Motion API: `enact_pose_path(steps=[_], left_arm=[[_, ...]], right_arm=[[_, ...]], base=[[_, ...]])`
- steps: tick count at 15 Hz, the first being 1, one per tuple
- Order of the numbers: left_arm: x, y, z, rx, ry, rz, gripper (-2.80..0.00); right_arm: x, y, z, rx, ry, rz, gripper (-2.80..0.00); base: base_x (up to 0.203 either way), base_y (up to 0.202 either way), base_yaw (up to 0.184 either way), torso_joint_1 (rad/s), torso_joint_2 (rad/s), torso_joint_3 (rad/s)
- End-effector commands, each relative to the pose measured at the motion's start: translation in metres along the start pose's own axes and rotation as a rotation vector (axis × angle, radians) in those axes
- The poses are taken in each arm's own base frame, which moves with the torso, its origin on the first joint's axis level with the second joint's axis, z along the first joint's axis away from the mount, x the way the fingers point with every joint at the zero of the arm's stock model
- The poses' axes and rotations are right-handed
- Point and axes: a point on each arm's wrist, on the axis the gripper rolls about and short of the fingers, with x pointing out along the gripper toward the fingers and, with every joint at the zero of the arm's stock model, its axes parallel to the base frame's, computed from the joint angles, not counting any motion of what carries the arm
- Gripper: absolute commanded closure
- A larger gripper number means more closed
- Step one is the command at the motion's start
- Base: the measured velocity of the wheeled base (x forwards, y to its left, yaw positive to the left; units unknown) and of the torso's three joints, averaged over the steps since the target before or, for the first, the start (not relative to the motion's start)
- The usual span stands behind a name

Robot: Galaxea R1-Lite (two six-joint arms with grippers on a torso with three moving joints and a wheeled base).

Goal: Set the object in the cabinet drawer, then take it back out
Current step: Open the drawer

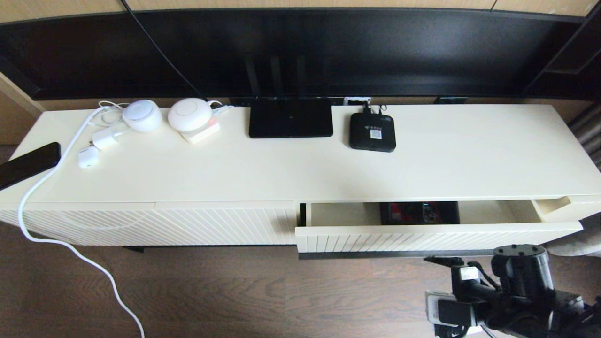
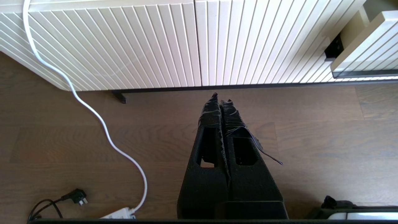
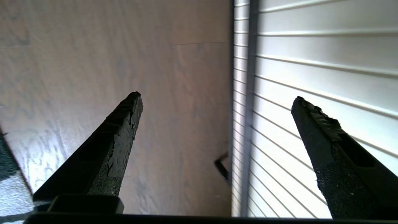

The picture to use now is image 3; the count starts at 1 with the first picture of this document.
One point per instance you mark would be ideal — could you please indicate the cream ribbed drawer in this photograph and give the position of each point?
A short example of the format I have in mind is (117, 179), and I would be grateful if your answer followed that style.
(326, 46)

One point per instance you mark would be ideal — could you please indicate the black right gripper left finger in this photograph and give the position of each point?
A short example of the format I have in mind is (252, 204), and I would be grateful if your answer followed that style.
(93, 161)

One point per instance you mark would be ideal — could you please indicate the black cabinet foot bracket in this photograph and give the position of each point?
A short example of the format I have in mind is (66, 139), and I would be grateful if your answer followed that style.
(222, 168)

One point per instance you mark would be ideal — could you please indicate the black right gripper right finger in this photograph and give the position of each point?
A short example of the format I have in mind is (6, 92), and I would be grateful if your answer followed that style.
(348, 174)

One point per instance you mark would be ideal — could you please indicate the grey curtain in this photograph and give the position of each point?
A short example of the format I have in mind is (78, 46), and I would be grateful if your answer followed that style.
(12, 193)

